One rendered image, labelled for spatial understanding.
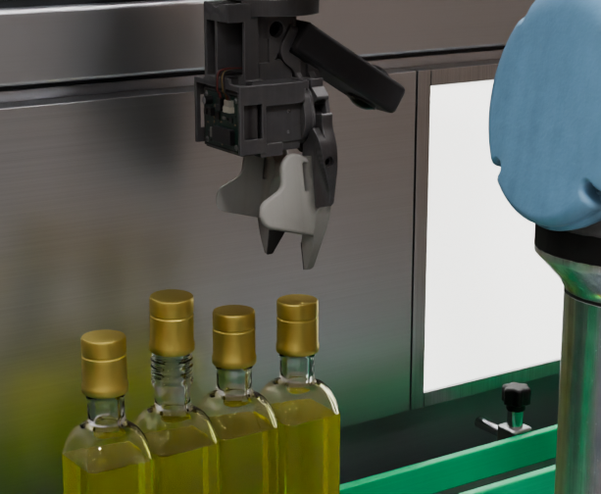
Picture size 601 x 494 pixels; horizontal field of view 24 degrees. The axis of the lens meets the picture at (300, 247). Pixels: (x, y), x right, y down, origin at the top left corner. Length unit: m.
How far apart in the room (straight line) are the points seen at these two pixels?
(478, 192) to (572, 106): 0.79
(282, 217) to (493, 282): 0.42
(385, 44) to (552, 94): 0.69
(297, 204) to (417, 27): 0.31
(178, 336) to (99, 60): 0.24
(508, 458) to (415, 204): 0.26
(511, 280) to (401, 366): 0.16
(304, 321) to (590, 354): 0.50
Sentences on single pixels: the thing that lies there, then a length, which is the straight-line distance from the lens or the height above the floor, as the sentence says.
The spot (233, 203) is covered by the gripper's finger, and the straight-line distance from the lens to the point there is 1.15.
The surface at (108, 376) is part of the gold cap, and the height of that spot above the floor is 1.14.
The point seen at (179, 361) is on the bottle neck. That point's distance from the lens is 1.10.
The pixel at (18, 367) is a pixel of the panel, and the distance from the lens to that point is 1.20.
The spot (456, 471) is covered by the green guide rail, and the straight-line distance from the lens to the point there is 1.38.
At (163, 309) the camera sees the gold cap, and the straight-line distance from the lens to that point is 1.09.
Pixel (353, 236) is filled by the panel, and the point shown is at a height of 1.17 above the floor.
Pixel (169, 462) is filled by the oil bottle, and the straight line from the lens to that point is 1.11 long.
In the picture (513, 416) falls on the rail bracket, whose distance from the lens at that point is 1.43.
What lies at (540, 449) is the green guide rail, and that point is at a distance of 1.45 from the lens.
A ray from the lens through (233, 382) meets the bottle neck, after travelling 1.14.
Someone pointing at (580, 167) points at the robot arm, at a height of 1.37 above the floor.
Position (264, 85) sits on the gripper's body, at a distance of 1.07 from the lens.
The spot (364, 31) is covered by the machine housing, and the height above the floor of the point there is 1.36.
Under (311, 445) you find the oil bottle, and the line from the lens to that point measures 1.18.
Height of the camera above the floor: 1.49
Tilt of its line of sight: 14 degrees down
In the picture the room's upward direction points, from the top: straight up
